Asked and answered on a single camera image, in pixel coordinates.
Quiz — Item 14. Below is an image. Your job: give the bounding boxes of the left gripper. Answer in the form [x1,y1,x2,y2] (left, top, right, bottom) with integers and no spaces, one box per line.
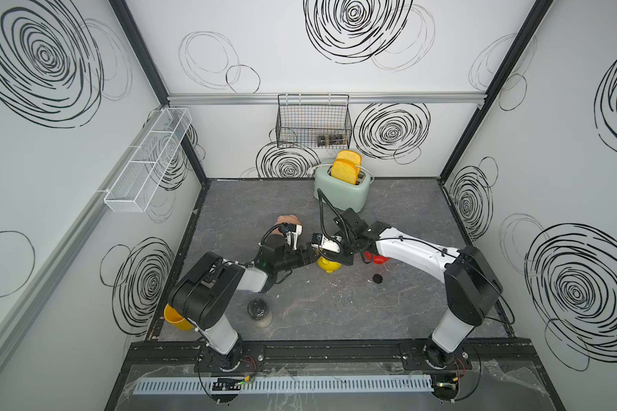
[273,244,326,275]

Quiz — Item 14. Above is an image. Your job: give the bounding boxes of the pink piggy bank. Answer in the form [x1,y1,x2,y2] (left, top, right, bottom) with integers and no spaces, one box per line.
[276,215,302,225]

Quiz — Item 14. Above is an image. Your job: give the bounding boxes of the yellow piggy bank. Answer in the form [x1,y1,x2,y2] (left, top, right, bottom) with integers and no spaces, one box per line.
[317,257,342,273]

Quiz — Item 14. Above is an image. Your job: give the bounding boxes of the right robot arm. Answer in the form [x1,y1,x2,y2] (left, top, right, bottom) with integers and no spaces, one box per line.
[334,209,502,369]

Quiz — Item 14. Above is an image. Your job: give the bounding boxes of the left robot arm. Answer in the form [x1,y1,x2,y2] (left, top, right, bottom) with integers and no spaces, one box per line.
[167,235,318,370]

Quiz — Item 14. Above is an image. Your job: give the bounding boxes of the red piggy bank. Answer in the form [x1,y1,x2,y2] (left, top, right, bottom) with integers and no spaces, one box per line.
[363,252,390,265]

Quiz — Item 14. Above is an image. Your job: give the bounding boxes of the mint green toaster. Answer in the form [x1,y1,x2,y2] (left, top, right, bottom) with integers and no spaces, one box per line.
[312,163,375,212]

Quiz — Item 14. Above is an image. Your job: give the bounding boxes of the clear jar with white contents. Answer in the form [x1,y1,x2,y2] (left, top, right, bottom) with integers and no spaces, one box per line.
[247,298,274,329]

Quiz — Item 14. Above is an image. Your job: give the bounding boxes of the front toast slice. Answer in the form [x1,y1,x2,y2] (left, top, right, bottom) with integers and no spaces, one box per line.
[330,159,361,185]

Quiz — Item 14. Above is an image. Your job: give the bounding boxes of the toast slice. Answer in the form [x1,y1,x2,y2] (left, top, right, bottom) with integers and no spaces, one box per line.
[337,150,363,166]
[330,159,361,185]

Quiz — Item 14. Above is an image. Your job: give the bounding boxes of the back toast slice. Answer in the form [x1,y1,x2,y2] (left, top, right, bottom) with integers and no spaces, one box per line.
[337,150,363,166]

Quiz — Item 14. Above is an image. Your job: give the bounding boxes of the small jars in basket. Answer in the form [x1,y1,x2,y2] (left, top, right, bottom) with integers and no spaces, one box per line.
[316,135,349,147]

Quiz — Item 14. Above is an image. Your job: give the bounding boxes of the yellow mug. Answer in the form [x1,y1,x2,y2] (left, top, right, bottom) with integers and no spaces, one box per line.
[163,304,195,332]

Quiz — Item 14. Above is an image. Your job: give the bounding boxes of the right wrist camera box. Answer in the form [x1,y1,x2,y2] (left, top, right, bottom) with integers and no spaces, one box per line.
[310,233,341,253]

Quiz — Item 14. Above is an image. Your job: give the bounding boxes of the black wire wall basket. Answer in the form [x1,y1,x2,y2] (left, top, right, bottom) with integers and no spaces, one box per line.
[274,94,353,150]

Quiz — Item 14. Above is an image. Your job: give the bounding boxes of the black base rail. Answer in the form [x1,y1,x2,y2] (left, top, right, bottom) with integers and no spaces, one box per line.
[120,338,538,373]

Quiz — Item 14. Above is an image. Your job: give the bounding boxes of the white slotted cable duct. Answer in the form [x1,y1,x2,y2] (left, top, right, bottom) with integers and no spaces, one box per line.
[133,375,434,396]

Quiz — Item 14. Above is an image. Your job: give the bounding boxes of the white wire wall shelf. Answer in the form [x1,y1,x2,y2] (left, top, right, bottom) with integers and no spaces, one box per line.
[104,106,191,213]

